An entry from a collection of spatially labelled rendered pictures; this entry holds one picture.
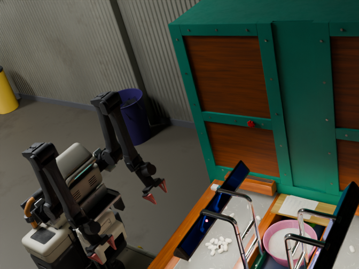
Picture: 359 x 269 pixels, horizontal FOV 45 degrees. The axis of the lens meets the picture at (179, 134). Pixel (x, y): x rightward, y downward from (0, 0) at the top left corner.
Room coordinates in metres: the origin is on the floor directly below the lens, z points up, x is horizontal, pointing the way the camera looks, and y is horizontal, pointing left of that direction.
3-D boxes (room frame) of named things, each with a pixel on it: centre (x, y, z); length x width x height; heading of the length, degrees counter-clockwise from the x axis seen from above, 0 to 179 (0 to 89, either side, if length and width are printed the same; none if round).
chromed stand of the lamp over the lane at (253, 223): (1.50, -0.12, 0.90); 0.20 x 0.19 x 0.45; 138
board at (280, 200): (1.66, -0.53, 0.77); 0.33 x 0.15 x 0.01; 48
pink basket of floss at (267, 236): (1.50, -0.38, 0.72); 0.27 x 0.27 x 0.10
